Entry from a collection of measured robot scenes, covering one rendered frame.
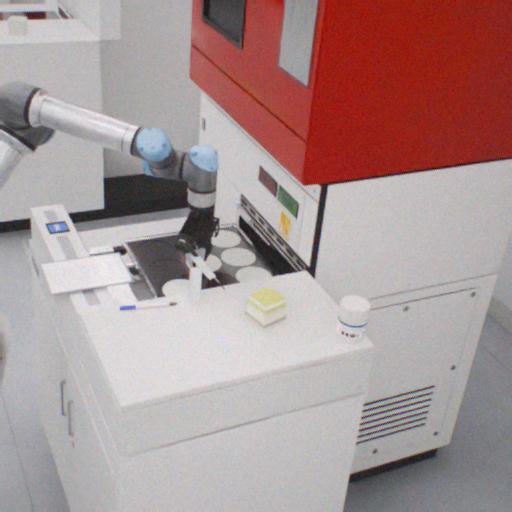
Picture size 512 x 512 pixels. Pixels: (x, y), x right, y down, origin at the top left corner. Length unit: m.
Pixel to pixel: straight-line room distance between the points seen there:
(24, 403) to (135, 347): 1.37
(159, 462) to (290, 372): 0.35
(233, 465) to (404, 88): 1.01
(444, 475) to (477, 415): 0.38
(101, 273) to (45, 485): 1.01
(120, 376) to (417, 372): 1.20
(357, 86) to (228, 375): 0.75
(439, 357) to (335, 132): 0.99
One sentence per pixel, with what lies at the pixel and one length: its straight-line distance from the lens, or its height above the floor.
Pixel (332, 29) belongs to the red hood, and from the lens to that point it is 1.87.
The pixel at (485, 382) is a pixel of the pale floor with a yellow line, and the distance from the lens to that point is 3.50.
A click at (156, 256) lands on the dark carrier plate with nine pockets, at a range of 2.27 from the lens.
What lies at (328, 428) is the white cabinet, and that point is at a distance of 2.02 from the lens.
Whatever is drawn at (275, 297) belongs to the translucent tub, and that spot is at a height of 1.03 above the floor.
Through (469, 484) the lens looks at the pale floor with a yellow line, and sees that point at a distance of 3.04.
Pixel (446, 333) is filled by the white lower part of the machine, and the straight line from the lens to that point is 2.62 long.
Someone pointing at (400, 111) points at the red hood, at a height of 1.40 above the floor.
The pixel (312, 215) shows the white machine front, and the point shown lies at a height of 1.13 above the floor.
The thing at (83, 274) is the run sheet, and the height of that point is 0.97.
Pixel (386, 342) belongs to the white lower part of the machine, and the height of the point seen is 0.64.
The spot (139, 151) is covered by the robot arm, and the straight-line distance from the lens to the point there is 1.94.
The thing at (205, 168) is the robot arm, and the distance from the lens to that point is 2.02.
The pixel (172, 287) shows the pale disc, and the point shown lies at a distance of 2.14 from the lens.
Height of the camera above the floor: 2.10
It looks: 31 degrees down
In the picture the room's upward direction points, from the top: 6 degrees clockwise
